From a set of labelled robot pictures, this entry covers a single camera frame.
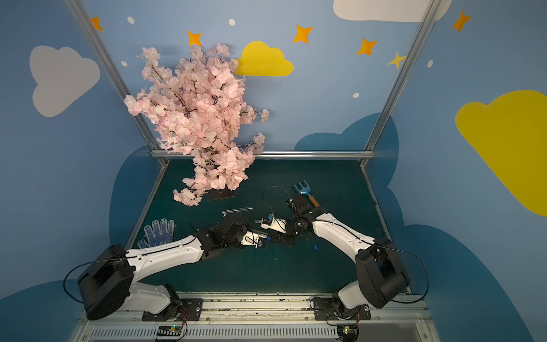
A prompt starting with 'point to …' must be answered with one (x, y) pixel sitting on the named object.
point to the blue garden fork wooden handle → (305, 189)
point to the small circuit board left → (169, 330)
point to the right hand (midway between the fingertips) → (277, 234)
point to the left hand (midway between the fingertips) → (250, 220)
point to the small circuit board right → (347, 333)
